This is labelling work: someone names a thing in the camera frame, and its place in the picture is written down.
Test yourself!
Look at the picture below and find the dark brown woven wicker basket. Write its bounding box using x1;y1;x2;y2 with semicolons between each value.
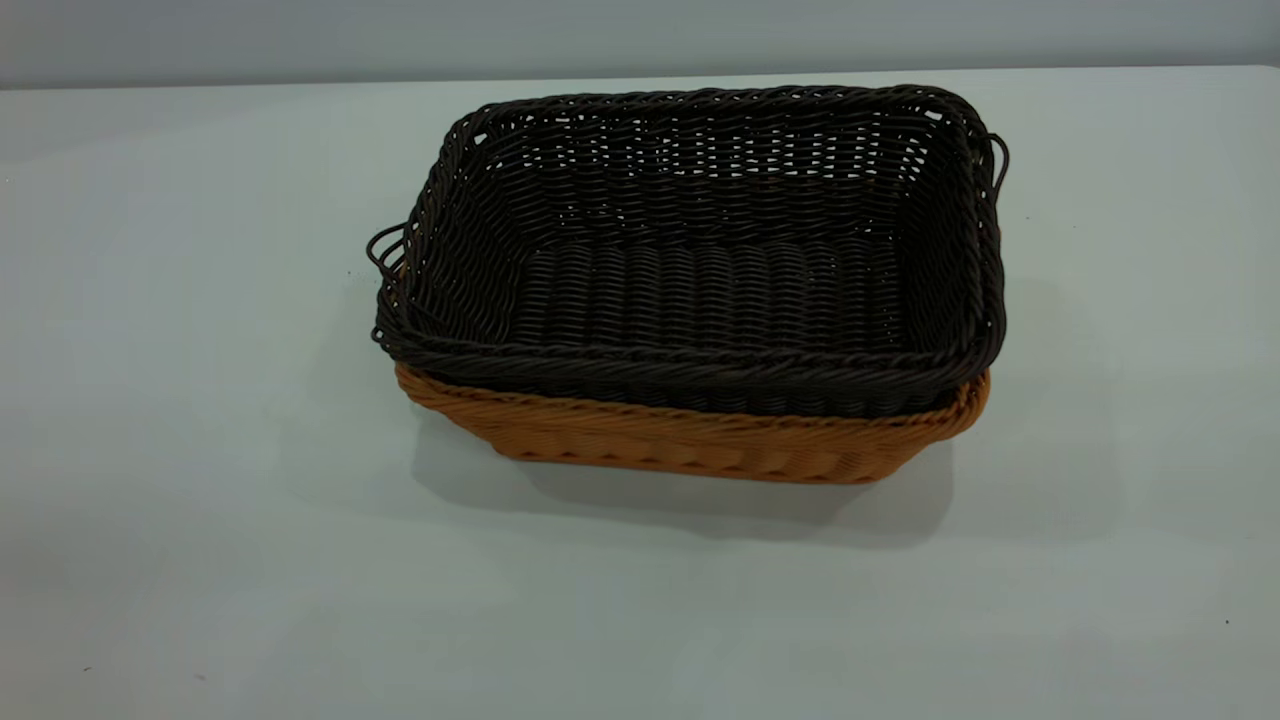
366;84;1012;420

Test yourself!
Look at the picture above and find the tan woven wicker basket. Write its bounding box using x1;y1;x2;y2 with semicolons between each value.
393;262;992;486

